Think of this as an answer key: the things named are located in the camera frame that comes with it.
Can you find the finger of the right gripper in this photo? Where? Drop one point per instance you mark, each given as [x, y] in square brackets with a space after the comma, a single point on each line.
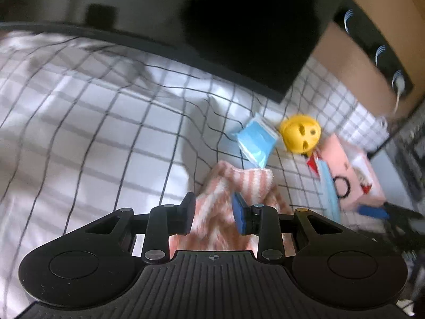
[374, 212]

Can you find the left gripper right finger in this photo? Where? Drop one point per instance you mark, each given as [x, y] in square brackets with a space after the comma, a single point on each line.
[262, 221]

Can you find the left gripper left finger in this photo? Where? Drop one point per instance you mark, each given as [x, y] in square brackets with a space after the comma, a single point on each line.
[165, 221]

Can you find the orange white striped towel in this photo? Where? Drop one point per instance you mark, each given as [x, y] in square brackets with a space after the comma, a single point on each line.
[213, 227]

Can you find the red soft pouch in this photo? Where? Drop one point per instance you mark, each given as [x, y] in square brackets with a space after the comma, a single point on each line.
[312, 162]

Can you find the pink storage box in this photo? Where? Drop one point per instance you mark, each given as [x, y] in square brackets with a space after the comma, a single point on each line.
[354, 178]

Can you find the blue face mask stack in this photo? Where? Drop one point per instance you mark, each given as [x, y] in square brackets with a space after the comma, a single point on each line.
[331, 201]

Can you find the blue white tissue pack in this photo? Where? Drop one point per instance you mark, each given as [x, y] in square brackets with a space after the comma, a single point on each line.
[257, 140]

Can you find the yellow plastic toy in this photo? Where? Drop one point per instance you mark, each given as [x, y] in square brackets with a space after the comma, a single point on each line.
[300, 134]

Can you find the white grid tablecloth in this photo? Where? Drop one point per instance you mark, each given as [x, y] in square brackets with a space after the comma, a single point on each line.
[88, 127]

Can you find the dark monitor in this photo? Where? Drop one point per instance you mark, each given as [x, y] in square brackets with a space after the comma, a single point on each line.
[261, 45]

